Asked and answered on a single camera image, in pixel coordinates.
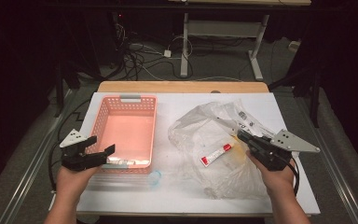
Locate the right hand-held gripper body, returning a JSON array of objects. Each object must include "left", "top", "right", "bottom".
[{"left": 248, "top": 129, "right": 321, "bottom": 172}]

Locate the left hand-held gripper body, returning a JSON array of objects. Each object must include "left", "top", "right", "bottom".
[{"left": 59, "top": 129, "right": 110, "bottom": 172}]

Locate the small white dropper bottle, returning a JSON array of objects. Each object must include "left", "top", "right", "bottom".
[{"left": 107, "top": 158, "right": 137, "bottom": 166}]

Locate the pink plastic basket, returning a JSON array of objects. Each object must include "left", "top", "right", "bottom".
[{"left": 85, "top": 94, "right": 158, "bottom": 175}]

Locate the red white toothpaste tube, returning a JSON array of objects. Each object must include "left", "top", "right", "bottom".
[{"left": 200, "top": 143, "right": 233, "bottom": 168}]

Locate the clear plastic bag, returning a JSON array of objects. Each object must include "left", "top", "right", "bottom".
[{"left": 167, "top": 99, "right": 293, "bottom": 200}]

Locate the person's left hand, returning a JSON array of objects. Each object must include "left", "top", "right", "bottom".
[{"left": 55, "top": 166, "right": 99, "bottom": 200}]

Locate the person's right hand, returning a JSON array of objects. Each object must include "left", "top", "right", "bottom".
[{"left": 246, "top": 151, "right": 296, "bottom": 197}]

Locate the black stand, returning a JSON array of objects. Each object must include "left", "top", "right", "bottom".
[
  {"left": 54, "top": 60, "right": 76, "bottom": 119},
  {"left": 268, "top": 68, "right": 321, "bottom": 129}
]

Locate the white board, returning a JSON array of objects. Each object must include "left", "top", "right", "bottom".
[{"left": 76, "top": 91, "right": 321, "bottom": 217}]

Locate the small white box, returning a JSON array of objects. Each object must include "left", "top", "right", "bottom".
[{"left": 288, "top": 40, "right": 302, "bottom": 52}]

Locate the light desk top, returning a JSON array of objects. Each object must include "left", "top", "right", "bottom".
[{"left": 167, "top": 0, "right": 311, "bottom": 7}]

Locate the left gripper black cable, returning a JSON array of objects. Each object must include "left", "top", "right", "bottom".
[{"left": 48, "top": 139, "right": 67, "bottom": 194}]

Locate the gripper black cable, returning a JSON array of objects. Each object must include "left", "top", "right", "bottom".
[
  {"left": 48, "top": 139, "right": 67, "bottom": 194},
  {"left": 287, "top": 157, "right": 301, "bottom": 197}
]

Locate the black floor cable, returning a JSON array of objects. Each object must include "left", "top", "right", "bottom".
[{"left": 57, "top": 98, "right": 91, "bottom": 141}]

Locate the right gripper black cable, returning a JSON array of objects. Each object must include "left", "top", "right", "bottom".
[{"left": 287, "top": 157, "right": 301, "bottom": 197}]

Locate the metal floor rail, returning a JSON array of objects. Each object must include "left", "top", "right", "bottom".
[
  {"left": 295, "top": 92, "right": 358, "bottom": 224},
  {"left": 0, "top": 90, "right": 76, "bottom": 224}
]

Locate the tangle of floor cables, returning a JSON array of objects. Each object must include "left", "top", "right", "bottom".
[{"left": 113, "top": 22, "right": 197, "bottom": 82}]

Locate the white desk frame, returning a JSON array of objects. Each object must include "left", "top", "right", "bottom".
[{"left": 180, "top": 12, "right": 270, "bottom": 81}]

